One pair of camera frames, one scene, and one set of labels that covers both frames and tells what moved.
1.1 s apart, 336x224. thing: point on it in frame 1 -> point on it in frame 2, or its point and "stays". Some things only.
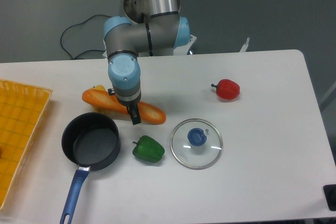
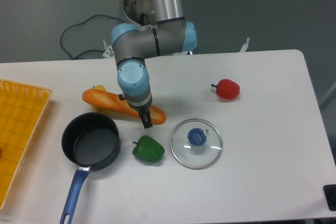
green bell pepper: x=148 y=149 stays
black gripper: x=132 y=106 -> x=144 y=111
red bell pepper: x=227 y=89 stays
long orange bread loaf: x=149 y=113 stays
